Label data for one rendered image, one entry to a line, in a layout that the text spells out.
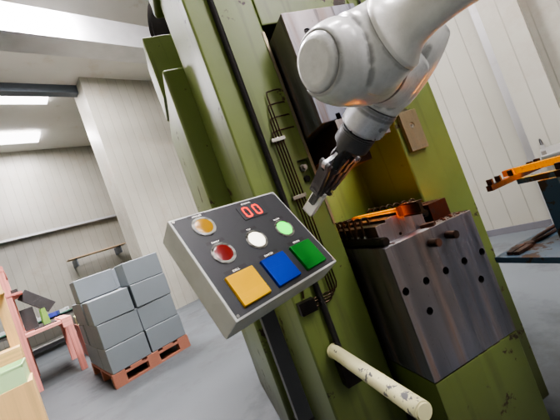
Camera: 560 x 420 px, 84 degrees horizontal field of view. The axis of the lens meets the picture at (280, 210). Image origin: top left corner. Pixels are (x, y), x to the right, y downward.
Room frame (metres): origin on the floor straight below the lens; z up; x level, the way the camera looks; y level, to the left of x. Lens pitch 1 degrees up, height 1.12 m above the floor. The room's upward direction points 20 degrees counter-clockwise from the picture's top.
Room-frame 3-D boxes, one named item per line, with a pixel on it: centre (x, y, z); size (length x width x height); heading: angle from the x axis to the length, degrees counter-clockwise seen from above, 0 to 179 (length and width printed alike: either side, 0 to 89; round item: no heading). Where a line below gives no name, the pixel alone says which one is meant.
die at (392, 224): (1.28, -0.31, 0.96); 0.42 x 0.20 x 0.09; 18
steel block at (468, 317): (1.31, -0.36, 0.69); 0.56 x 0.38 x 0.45; 18
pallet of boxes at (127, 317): (4.15, 2.41, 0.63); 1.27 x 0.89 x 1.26; 42
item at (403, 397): (0.89, -0.07, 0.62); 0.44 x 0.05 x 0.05; 18
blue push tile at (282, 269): (0.74, 0.05, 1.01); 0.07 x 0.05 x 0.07; 133
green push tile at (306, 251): (0.81, -0.03, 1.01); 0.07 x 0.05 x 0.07; 133
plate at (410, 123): (1.31, -0.63, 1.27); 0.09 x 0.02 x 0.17; 108
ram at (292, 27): (1.30, -0.35, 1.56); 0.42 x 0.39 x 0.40; 18
